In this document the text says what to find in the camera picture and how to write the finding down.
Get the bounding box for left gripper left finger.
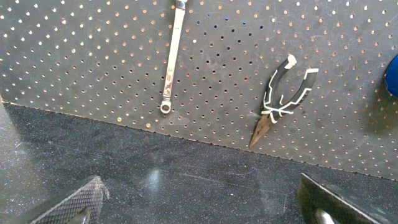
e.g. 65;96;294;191
17;175;110;224

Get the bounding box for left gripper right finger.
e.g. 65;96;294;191
296;172;398;224

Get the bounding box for roll of blue tape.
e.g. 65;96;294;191
384;54;398;98

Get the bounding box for black pegboard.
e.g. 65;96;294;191
0;0;398;182

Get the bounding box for black and white pliers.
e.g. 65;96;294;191
248;54;320;150

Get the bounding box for wrench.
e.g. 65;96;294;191
159;0;189;115

